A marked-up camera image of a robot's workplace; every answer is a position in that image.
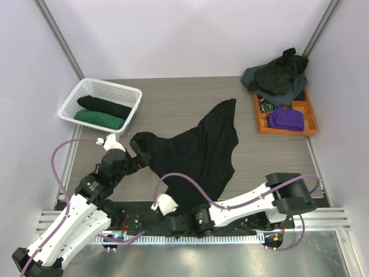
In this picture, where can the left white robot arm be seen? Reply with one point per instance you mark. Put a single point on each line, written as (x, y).
(87, 213)

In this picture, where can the left aluminium corner post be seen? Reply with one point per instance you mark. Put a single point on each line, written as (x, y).
(59, 37)

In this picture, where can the orange compartment tray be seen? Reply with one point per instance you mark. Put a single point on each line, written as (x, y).
(304, 106)

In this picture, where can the black t shirt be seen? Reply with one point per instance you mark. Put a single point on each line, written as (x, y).
(203, 153)
(104, 106)

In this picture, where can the rolled green t shirt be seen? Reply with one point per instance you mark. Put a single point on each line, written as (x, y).
(99, 119)

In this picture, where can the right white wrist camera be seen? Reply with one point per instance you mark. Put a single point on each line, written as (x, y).
(165, 204)

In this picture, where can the rolled black t shirt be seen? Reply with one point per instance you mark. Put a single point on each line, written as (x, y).
(104, 106)

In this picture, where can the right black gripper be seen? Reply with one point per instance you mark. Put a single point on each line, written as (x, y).
(172, 223)

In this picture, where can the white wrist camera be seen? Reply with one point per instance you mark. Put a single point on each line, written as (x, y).
(110, 142)
(165, 204)

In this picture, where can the white plastic basket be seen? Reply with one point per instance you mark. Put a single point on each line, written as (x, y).
(113, 92)

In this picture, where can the white slotted cable duct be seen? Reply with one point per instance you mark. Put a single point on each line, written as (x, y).
(218, 240)

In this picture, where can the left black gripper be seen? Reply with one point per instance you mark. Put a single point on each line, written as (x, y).
(138, 150)

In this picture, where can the grey blue shirt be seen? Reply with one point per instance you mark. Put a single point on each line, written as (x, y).
(295, 90)

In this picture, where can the dark green crumpled shirt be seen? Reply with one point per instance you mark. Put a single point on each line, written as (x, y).
(276, 76)

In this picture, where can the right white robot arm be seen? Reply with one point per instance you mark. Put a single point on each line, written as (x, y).
(288, 196)

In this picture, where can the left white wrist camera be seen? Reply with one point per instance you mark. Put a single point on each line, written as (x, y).
(110, 142)

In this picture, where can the purple folded cloth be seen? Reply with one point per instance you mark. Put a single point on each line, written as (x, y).
(286, 119)

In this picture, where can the right aluminium corner post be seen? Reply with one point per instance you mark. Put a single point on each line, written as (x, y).
(327, 16)

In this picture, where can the blue yellow patterned cloth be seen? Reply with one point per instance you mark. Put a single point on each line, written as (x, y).
(266, 107)

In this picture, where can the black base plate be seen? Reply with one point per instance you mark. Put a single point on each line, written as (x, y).
(139, 217)

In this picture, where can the aluminium corner post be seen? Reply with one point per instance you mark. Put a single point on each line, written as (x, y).
(59, 37)
(327, 16)

